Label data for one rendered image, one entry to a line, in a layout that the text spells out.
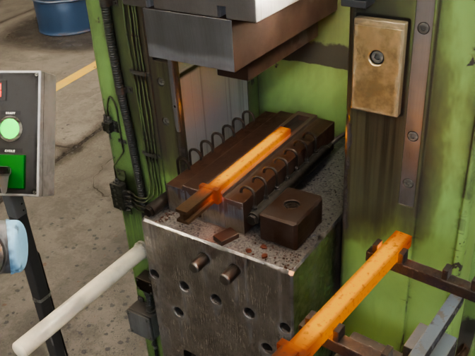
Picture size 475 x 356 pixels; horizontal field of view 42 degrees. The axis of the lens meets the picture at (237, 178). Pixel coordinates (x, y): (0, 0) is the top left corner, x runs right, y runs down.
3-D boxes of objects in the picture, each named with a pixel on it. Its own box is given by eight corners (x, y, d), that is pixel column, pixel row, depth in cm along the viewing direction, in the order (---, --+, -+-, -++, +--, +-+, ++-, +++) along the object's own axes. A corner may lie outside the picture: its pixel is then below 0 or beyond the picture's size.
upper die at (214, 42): (235, 73, 111) (231, 20, 106) (148, 56, 121) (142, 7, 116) (337, 10, 141) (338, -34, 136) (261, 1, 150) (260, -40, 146)
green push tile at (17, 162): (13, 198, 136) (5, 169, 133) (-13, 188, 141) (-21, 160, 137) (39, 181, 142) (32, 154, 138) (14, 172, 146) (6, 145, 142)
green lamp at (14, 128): (13, 142, 138) (8, 124, 135) (-1, 138, 140) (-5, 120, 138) (25, 136, 140) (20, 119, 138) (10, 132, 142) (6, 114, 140)
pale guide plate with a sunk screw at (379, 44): (396, 118, 111) (404, 24, 102) (350, 109, 115) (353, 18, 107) (401, 114, 112) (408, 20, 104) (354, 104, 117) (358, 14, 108)
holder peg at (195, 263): (198, 275, 128) (197, 265, 126) (188, 271, 129) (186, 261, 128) (210, 265, 131) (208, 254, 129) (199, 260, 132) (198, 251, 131)
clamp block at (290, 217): (296, 252, 123) (295, 224, 120) (259, 239, 127) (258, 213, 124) (323, 221, 132) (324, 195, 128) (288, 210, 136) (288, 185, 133)
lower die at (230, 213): (244, 234, 129) (242, 200, 125) (169, 208, 139) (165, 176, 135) (333, 148, 159) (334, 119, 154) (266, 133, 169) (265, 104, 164)
